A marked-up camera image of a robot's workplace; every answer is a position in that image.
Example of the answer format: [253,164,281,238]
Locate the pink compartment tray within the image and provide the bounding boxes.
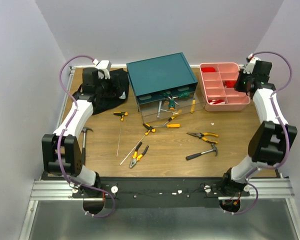
[199,62,251,112]

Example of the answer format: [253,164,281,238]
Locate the silver T-handle wrench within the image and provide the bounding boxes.
[156,100,166,119]

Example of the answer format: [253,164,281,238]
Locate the yellow black long rod driver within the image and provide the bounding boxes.
[119,123,156,166]

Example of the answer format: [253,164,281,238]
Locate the teal drawer cabinet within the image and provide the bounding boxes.
[126,52,198,113]

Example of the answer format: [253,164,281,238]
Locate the clear drawer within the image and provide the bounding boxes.
[138,92,207,123]

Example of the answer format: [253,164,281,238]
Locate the green screwdriver short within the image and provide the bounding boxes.
[168,98,176,111]

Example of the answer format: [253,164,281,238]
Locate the small green screwdriver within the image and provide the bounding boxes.
[173,91,190,99]

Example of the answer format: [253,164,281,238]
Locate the yellow screwdriver small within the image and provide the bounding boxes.
[152,123,181,129]

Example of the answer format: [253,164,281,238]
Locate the yellow screwdriver large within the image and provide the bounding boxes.
[164,112,180,125]

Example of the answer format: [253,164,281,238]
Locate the green screwdriver long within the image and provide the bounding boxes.
[159,92,172,101]

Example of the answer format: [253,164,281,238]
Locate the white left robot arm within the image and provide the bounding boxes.
[41,67,129,198]

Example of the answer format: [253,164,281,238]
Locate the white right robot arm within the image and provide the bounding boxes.
[220,56,298,196]

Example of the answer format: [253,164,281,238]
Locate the black cloth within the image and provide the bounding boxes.
[72,67,129,115]

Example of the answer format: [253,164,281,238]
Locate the red block middle compartment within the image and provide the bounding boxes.
[224,80,236,88]

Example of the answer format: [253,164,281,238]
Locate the red block compartment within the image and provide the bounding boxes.
[224,80,236,88]
[200,66,216,73]

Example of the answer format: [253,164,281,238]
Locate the red white item lower compartment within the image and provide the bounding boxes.
[209,99,226,105]

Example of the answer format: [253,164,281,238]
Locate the red block top compartment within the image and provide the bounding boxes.
[200,66,216,73]

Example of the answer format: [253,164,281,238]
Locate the yellow long nose pliers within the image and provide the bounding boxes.
[186,132,219,144]

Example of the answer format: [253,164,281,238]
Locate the yellow black combination pliers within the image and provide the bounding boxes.
[129,142,149,169]

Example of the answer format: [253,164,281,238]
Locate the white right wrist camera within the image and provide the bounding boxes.
[243,53,261,75]

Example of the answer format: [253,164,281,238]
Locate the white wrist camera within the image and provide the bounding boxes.
[243,53,261,75]
[92,59,112,79]

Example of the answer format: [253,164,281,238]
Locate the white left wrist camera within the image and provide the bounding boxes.
[92,59,112,79]

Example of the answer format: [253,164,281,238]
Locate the yellow black T-handle long driver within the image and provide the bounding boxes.
[113,111,128,156]

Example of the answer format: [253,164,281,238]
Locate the black handled claw hammer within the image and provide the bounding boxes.
[185,143,218,161]

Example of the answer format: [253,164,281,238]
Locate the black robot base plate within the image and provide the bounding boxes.
[79,173,249,211]

